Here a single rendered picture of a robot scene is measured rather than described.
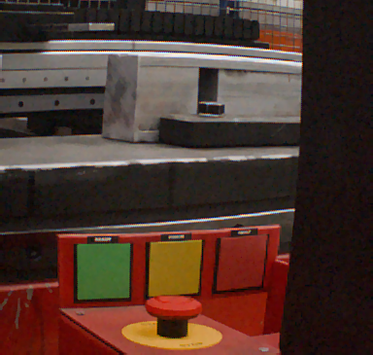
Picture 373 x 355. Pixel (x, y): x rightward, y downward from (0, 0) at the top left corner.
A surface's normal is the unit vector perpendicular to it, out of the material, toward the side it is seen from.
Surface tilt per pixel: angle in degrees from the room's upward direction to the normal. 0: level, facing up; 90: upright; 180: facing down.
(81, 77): 90
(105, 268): 90
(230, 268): 90
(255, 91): 90
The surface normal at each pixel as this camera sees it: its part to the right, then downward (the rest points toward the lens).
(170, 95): 0.63, 0.13
